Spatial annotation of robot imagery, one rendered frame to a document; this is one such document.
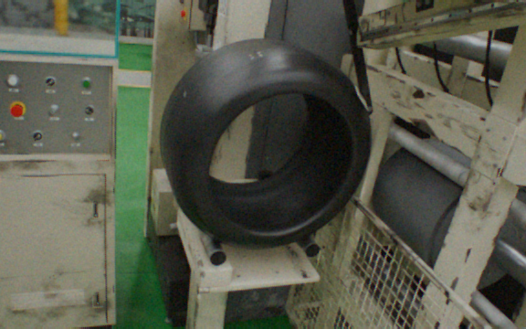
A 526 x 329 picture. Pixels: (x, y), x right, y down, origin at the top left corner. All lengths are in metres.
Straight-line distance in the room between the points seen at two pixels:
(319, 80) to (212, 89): 0.25
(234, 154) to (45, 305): 1.07
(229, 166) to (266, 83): 0.54
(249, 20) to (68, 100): 0.71
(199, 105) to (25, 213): 1.00
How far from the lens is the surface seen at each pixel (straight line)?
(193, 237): 1.35
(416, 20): 1.22
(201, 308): 1.83
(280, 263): 1.40
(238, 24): 1.37
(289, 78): 1.04
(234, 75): 1.03
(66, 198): 1.79
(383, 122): 1.63
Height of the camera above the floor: 1.61
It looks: 24 degrees down
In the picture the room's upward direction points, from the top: 9 degrees clockwise
